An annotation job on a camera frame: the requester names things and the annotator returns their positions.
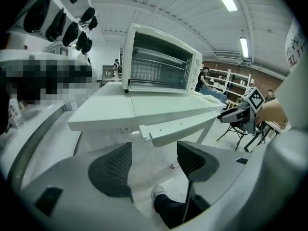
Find white table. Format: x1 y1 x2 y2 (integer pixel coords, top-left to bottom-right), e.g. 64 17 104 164
68 80 228 151

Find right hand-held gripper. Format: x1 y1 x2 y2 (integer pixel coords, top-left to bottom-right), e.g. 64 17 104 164
217 86 266 134

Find white curved display shelf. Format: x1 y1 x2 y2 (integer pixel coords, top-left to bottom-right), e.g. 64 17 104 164
0 0 102 194

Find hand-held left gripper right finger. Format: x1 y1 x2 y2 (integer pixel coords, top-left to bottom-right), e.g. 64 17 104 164
173 140 265 231

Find white toaster oven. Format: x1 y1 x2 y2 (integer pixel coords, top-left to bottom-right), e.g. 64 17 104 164
121 23 204 94

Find rows of black caps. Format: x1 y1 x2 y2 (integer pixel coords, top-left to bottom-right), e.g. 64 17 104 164
23 0 99 55

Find white open shelving rack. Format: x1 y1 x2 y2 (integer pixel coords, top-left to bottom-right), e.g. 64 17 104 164
206 67 256 103

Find black folding chair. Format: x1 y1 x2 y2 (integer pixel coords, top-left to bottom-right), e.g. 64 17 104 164
216 122 249 152

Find person's white printed shirt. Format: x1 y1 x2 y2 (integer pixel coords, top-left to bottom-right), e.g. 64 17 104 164
274 6 308 139

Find clear plastic water bottle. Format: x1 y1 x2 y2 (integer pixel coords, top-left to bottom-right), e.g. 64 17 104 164
8 99 25 129

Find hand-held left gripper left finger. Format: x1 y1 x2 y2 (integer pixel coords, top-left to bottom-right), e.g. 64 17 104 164
21 142 169 231

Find person's right forearm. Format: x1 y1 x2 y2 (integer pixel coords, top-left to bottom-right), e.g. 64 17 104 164
255 98 289 128

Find person's dark trouser leg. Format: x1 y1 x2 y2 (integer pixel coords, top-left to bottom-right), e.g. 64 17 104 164
153 193 187 230

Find white oven door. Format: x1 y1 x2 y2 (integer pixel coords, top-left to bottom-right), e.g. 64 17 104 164
129 91 228 148

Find person's white shoe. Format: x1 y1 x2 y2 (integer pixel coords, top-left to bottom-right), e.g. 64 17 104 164
150 184 167 202

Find blue storage bin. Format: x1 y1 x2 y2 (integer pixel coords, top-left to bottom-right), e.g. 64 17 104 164
199 87 229 99

